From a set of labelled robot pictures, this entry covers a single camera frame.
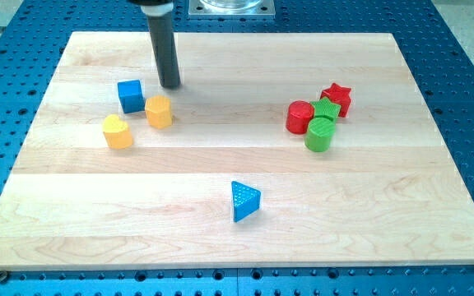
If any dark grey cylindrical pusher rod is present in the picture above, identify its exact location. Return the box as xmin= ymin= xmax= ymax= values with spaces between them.
xmin=145 ymin=2 xmax=180 ymax=89

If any blue cube block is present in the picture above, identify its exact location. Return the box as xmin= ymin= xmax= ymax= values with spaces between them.
xmin=117 ymin=80 xmax=145 ymax=113

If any yellow heart block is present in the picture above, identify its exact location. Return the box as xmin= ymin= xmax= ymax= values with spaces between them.
xmin=102 ymin=114 xmax=133 ymax=150

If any yellow hexagon block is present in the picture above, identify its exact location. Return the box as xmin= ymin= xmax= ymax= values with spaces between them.
xmin=145 ymin=95 xmax=173 ymax=129

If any blue perforated metal plate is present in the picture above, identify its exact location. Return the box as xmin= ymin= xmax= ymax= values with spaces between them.
xmin=0 ymin=1 xmax=474 ymax=295

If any red cylinder block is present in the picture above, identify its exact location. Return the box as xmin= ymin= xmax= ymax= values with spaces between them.
xmin=286 ymin=100 xmax=314 ymax=134

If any light wooden board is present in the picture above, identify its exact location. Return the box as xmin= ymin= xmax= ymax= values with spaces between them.
xmin=0 ymin=32 xmax=474 ymax=271

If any green star block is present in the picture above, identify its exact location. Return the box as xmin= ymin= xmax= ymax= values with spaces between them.
xmin=310 ymin=98 xmax=341 ymax=123

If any red star block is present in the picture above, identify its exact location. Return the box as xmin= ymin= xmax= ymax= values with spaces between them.
xmin=320 ymin=82 xmax=351 ymax=118

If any green cylinder block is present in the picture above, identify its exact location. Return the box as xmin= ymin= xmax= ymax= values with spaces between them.
xmin=304 ymin=118 xmax=336 ymax=152

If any blue triangle block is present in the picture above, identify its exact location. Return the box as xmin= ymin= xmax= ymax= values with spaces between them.
xmin=231 ymin=181 xmax=261 ymax=223

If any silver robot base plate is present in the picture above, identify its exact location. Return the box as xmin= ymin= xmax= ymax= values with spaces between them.
xmin=188 ymin=0 xmax=276 ymax=18

